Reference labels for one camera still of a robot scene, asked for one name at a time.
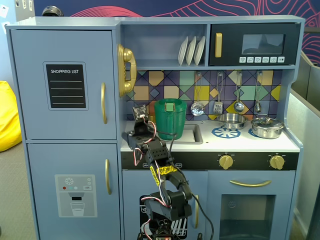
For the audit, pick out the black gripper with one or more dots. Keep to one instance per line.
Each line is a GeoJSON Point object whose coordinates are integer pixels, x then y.
{"type": "Point", "coordinates": [140, 128]}

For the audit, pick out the blue under-sink cabinet door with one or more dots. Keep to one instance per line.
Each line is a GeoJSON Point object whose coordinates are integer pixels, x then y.
{"type": "Point", "coordinates": [132, 185]}

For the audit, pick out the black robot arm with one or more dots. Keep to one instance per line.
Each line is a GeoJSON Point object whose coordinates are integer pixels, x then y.
{"type": "Point", "coordinates": [157, 151]}

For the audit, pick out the blue toy kitchen cabinet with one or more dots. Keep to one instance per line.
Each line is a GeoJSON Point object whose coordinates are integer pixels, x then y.
{"type": "Point", "coordinates": [155, 45]}

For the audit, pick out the blue oven door with window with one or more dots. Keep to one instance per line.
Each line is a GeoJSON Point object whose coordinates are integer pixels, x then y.
{"type": "Point", "coordinates": [215, 200]}

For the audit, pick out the blue lower fridge door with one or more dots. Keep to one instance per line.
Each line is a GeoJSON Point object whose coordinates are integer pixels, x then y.
{"type": "Point", "coordinates": [42, 170]}

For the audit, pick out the blue fridge door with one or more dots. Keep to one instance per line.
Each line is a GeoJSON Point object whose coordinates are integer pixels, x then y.
{"type": "Point", "coordinates": [30, 75]}
{"type": "Point", "coordinates": [42, 170]}

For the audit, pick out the blue upper fridge door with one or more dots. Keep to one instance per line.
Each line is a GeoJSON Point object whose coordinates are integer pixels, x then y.
{"type": "Point", "coordinates": [30, 75]}

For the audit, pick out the black microwave door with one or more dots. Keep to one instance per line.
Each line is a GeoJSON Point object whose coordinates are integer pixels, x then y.
{"type": "Point", "coordinates": [231, 37]}

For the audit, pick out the green plastic bucket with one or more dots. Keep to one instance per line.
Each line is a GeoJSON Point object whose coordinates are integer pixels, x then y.
{"type": "Point", "coordinates": [172, 122]}

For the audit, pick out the grey toy sink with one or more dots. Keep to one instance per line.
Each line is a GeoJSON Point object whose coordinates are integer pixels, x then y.
{"type": "Point", "coordinates": [197, 135]}

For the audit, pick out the steel skimmer spoon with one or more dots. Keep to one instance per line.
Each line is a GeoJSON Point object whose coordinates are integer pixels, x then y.
{"type": "Point", "coordinates": [197, 109]}

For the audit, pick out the gold toy telephone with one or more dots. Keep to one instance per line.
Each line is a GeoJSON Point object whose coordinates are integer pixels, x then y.
{"type": "Point", "coordinates": [122, 70]}

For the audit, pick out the steel slotted spatula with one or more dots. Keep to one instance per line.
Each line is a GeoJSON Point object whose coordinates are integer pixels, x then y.
{"type": "Point", "coordinates": [218, 107]}

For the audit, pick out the white toy plate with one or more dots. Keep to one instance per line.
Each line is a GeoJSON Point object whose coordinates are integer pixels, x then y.
{"type": "Point", "coordinates": [200, 51]}
{"type": "Point", "coordinates": [182, 51]}
{"type": "Point", "coordinates": [191, 51]}

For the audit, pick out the black shopping list board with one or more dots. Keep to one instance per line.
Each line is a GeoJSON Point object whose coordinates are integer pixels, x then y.
{"type": "Point", "coordinates": [66, 85]}

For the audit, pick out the steel frying pan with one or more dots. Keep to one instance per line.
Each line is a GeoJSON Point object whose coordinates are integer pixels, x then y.
{"type": "Point", "coordinates": [232, 121]}

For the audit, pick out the gold stove knob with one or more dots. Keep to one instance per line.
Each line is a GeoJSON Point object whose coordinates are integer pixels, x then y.
{"type": "Point", "coordinates": [226, 162]}
{"type": "Point", "coordinates": [276, 162]}

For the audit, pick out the grey water dispenser decal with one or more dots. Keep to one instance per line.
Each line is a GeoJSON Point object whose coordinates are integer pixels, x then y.
{"type": "Point", "coordinates": [75, 197]}

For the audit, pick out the steel ladle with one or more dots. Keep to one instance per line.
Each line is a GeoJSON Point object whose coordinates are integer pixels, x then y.
{"type": "Point", "coordinates": [238, 107]}

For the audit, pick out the steel serving spoon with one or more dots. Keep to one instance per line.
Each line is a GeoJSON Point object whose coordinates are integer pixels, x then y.
{"type": "Point", "coordinates": [257, 107]}

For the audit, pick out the steel cooking pot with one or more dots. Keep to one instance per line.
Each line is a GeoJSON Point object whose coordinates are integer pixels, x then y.
{"type": "Point", "coordinates": [266, 133]}

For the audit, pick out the steel pot lid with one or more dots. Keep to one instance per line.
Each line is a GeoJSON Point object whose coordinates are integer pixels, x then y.
{"type": "Point", "coordinates": [267, 123]}

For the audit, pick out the yellow bean bag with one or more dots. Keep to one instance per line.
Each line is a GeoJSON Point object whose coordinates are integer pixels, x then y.
{"type": "Point", "coordinates": [8, 117]}

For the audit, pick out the black round helmet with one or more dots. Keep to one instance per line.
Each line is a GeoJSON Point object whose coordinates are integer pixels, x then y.
{"type": "Point", "coordinates": [52, 12]}

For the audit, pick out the black wrist camera board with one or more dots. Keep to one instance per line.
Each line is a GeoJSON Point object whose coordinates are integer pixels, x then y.
{"type": "Point", "coordinates": [139, 111]}

